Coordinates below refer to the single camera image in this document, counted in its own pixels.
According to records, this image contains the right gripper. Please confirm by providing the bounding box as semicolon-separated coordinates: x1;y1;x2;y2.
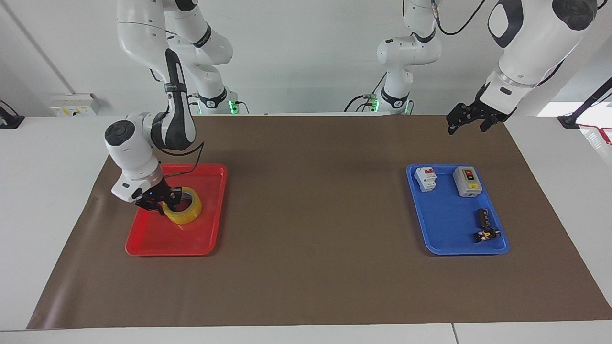
135;177;183;214

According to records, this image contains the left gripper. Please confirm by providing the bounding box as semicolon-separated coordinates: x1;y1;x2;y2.
446;97;518;136

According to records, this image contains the yellow tape roll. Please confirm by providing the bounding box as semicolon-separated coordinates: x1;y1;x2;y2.
161;187;203;226

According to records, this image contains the red plastic tray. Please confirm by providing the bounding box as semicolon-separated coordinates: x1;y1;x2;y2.
125;163;229;258

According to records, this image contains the white circuit breaker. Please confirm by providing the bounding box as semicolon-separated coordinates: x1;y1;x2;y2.
414;166;437;193

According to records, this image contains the blue plastic tray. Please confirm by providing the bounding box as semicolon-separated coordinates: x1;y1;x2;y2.
405;163;511;256

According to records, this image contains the black stand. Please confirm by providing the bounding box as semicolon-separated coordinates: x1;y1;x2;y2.
0;99;25;130
557;76;612;129

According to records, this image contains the small black yellow part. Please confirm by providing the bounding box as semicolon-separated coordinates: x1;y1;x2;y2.
473;228;501;244

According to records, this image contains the grey switch box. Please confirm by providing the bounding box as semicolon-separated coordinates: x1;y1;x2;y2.
452;166;483;199

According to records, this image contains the red cable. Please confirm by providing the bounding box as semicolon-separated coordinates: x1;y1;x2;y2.
578;124;612;145

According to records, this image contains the white wall socket box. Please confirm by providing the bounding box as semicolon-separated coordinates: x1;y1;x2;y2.
49;93;102;117

